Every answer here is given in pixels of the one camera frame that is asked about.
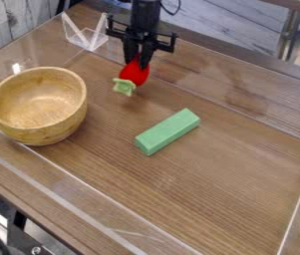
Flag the green rectangular block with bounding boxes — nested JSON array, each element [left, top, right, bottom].
[[135, 109, 199, 156]]

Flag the metal table leg background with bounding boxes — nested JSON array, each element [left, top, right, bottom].
[[277, 10, 300, 63]]

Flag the wooden bowl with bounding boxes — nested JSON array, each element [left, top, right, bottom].
[[0, 67, 87, 146]]

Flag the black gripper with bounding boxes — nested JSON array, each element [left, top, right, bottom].
[[106, 14, 177, 70]]

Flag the clear acrylic corner bracket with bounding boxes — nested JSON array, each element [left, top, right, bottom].
[[60, 13, 108, 52]]

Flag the black table frame bracket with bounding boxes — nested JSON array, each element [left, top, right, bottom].
[[7, 211, 54, 255]]

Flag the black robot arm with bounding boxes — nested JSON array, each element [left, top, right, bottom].
[[106, 0, 177, 70]]

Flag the red plush fruit green leaves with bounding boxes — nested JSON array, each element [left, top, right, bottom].
[[114, 57, 150, 97]]

